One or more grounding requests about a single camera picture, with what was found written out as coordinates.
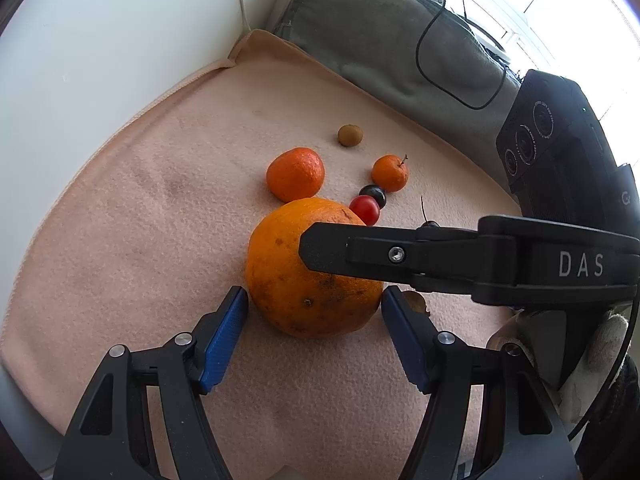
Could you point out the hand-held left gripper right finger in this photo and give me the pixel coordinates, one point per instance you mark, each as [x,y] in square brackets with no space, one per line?
[402,340]

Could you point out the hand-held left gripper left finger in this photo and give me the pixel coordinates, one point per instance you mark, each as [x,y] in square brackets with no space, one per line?
[225,340]

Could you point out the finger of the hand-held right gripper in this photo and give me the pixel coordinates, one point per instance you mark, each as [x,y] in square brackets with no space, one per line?
[380,255]

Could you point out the brown round fruit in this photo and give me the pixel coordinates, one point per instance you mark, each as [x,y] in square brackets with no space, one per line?
[417,301]

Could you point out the small red cherry tomato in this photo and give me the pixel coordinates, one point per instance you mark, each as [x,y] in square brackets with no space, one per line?
[365,209]

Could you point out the dark cherry with stem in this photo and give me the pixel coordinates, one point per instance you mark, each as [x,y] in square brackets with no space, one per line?
[430,224]

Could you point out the large orange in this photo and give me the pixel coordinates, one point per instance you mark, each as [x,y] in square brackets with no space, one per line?
[280,270]

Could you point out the medium tangerine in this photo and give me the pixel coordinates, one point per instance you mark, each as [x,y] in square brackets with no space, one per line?
[295,175]

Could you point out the person's right hand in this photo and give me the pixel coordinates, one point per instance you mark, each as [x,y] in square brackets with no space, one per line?
[607,350]

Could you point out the dark plum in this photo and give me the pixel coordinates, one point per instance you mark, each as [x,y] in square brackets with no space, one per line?
[372,192]

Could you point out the small tangerine with stem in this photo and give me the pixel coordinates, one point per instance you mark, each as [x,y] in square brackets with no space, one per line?
[389,174]

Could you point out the small brown longan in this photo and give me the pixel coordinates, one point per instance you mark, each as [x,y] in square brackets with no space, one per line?
[350,135]

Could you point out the pink fleece blanket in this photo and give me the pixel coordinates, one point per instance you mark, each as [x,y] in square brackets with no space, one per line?
[150,210]

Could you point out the grey towel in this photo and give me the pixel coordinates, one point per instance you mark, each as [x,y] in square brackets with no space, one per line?
[360,35]

